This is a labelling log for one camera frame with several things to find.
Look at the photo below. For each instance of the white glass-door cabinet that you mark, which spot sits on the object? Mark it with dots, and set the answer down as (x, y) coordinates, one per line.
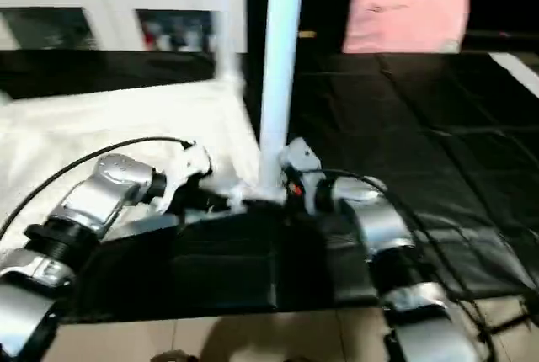
(101, 0)

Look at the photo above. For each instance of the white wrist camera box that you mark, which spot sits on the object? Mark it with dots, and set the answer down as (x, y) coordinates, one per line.
(189, 168)
(299, 158)

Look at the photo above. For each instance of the pink printed pillow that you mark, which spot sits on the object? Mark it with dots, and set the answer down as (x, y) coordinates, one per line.
(408, 18)

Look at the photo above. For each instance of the black tripod stand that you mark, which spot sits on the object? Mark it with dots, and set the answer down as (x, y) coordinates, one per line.
(514, 324)

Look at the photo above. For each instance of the white plastic table leg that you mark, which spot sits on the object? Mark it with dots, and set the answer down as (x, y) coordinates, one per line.
(282, 67)
(227, 21)

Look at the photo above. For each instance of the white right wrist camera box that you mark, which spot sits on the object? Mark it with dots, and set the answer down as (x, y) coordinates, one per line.
(299, 158)

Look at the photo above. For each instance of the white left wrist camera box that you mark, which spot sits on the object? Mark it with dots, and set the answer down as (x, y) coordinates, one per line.
(189, 168)

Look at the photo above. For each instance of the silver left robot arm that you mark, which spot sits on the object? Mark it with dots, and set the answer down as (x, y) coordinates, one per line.
(76, 219)

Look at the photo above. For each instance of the small yellow label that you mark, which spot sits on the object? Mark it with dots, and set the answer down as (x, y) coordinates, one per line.
(306, 34)

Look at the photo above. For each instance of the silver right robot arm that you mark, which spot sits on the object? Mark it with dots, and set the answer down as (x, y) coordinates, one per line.
(387, 244)

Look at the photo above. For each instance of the black work mat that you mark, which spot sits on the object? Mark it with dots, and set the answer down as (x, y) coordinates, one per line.
(421, 143)

